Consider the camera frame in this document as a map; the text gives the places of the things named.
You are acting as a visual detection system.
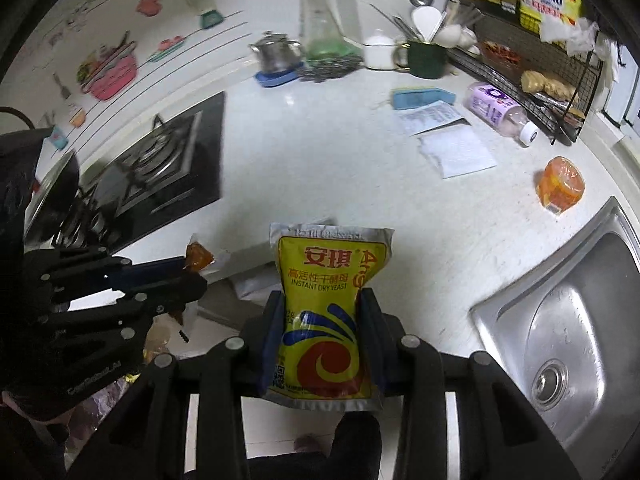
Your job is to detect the white plastic bags under counter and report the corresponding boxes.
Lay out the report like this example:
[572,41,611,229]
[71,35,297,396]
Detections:
[232,272,275,306]

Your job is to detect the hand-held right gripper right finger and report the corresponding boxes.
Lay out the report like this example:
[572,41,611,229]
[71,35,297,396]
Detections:
[357,287,583,480]

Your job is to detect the white lidded jar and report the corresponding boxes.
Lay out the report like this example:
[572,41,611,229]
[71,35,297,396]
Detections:
[361,29,401,71]

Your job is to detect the green enamel mug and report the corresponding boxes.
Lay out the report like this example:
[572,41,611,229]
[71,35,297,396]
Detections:
[393,40,448,80]

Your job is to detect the red dried chilies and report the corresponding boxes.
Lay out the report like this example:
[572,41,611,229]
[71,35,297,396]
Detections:
[479,40,523,66]

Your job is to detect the kitchen wall sticker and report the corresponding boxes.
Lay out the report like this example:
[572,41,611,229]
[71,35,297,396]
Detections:
[45,0,251,151]

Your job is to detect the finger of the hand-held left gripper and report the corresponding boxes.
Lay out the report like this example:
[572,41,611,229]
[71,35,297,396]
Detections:
[47,274,208,356]
[22,246,193,293]

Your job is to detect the purple plastic bottle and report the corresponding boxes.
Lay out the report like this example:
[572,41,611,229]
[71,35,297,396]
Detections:
[465,81,541,147]

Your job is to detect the glass carafe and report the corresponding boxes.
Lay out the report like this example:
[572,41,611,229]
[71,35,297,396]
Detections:
[291,0,346,58]

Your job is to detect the blue teapot tray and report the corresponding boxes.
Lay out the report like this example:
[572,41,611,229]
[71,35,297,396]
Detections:
[253,62,306,89]

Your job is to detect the yellow yeast packet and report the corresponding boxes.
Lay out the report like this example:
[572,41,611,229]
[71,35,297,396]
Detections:
[260,221,396,413]

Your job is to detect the brown sauce sachet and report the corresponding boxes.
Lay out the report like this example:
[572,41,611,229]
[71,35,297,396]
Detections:
[170,232,231,326]

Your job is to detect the steel teapot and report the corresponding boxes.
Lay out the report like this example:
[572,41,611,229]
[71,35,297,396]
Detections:
[249,31,304,75]

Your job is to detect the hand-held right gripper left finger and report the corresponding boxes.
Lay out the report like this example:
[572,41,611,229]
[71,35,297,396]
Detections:
[67,290,288,480]

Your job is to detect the white framed window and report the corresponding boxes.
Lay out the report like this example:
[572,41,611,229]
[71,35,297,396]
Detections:
[600,35,640,141]

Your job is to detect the white rice paddle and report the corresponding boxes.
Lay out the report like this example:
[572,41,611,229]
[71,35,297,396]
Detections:
[411,5,446,43]

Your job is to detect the blue oblong plastic item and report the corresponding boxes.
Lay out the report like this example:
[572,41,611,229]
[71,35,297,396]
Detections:
[391,87,457,111]

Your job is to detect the white plastic bags on rack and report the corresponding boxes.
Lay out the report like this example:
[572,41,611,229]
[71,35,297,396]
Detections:
[540,17,623,86]

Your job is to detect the person's dark trouser leg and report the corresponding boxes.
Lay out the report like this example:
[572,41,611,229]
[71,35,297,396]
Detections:
[247,407,383,480]

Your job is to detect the printed paper leaflet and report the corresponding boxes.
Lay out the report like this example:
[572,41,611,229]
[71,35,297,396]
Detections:
[397,101,466,137]

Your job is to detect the stainless steel sink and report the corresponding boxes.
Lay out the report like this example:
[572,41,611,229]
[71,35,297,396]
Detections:
[470,197,640,471]

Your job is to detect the black glass gas stove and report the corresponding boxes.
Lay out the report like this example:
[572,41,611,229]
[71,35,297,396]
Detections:
[50,91,227,256]

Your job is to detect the white ceramic soup spoons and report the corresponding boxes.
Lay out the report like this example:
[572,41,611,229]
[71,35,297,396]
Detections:
[432,24,478,51]

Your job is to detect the ginger root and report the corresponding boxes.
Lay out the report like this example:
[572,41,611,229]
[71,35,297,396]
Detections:
[520,70,578,103]

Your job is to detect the white paper sheet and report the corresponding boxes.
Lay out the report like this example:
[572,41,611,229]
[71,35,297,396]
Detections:
[417,125,498,180]

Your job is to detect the steel wool scrubber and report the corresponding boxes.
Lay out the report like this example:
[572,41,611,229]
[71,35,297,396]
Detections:
[297,57,363,82]

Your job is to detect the black wire rack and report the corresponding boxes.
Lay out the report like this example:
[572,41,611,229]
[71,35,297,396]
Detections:
[447,0,606,146]

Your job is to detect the orange plastic cup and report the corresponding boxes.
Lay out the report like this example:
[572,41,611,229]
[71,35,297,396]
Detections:
[536,156,586,216]

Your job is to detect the green saucer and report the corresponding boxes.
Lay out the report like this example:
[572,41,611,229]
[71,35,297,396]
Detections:
[305,42,361,68]

